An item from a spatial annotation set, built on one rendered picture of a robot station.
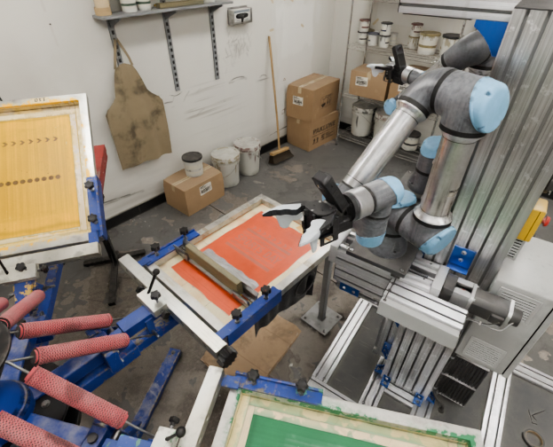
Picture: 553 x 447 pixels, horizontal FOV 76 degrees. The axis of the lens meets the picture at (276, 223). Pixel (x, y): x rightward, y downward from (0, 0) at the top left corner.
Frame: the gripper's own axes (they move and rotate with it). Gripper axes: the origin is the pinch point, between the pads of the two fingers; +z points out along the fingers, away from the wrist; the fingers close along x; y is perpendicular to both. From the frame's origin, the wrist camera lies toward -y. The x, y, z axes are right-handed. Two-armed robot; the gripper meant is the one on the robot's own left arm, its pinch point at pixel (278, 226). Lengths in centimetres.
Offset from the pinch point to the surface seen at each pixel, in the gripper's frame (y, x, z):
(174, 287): 60, 68, 15
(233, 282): 56, 52, -5
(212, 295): 65, 59, 2
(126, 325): 57, 55, 37
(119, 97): 15, 268, -12
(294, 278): 63, 46, -32
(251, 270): 64, 64, -20
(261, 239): 62, 80, -34
